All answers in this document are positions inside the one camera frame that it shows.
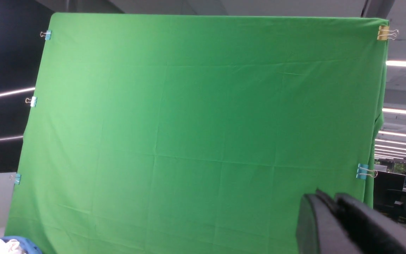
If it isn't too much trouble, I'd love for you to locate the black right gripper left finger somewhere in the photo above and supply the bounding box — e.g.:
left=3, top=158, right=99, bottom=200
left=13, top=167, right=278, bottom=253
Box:
left=295, top=189, right=362, bottom=254

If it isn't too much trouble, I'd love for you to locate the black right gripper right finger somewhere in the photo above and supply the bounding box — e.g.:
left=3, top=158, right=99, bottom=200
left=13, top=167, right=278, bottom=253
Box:
left=335, top=193, right=406, bottom=254

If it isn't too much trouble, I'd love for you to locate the dark computer monitor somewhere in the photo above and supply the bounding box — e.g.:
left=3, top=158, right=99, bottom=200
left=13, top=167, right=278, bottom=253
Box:
left=373, top=171, right=406, bottom=209

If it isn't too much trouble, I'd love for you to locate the blue binder clip lower right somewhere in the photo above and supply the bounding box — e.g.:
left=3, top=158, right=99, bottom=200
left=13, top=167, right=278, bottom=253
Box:
left=356, top=163, right=378, bottom=180

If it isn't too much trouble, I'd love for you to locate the blue binder clip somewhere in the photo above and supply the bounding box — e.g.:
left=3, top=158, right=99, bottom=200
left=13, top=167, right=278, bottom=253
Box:
left=40, top=30, right=52, bottom=41
left=10, top=173, right=21, bottom=185
left=25, top=96, right=37, bottom=107
left=356, top=163, right=378, bottom=180

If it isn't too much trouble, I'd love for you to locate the green backdrop cloth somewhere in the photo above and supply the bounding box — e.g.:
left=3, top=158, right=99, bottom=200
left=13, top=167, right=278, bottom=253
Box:
left=5, top=13, right=389, bottom=254

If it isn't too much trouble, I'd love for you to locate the yellow binder clip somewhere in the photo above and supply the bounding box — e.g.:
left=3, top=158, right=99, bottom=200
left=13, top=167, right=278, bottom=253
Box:
left=377, top=25, right=400, bottom=41

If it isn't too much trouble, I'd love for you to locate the blue garment in pile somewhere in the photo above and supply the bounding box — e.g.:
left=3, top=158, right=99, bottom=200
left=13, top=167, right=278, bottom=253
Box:
left=0, top=235, right=43, bottom=254

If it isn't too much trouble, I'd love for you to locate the blue binder clip lower left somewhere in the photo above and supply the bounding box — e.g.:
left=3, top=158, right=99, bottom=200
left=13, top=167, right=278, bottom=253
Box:
left=10, top=173, right=21, bottom=185

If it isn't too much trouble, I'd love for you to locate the blue binder clip middle left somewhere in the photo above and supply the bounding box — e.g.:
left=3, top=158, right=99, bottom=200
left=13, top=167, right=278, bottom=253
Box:
left=25, top=96, right=37, bottom=107

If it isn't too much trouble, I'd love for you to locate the blue binder clip upper left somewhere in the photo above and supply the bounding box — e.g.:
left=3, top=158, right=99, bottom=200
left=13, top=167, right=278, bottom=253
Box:
left=40, top=30, right=52, bottom=41

